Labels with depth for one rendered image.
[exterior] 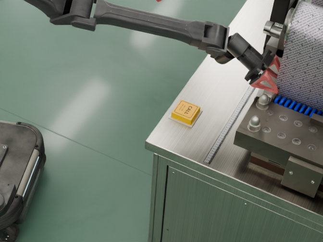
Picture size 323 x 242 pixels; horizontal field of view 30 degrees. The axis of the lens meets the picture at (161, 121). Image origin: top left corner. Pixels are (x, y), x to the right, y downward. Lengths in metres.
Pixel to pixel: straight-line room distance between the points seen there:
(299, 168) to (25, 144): 1.40
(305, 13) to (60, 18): 0.67
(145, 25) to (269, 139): 0.47
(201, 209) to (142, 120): 1.23
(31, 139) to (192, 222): 0.98
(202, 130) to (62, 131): 1.32
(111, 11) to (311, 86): 0.61
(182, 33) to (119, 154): 1.35
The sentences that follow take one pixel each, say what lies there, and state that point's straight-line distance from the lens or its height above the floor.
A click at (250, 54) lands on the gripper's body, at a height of 1.16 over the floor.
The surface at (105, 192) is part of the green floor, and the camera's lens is 2.82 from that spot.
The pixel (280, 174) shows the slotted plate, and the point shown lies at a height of 0.91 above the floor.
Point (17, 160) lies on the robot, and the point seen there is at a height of 0.24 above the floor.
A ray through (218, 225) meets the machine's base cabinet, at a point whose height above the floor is 0.63.
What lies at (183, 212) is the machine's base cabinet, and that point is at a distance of 2.02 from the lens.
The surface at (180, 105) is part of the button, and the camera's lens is 1.90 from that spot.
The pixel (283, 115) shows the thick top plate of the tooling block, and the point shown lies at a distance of 1.78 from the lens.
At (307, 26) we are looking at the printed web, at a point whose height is 1.29.
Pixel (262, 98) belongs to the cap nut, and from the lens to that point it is 1.76.
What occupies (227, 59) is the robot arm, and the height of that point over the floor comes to 1.11.
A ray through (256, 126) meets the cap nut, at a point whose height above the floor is 1.05.
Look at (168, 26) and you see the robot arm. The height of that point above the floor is 1.23.
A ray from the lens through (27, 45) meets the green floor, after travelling 3.57.
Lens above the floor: 2.28
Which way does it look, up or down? 47 degrees down
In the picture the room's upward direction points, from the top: 4 degrees clockwise
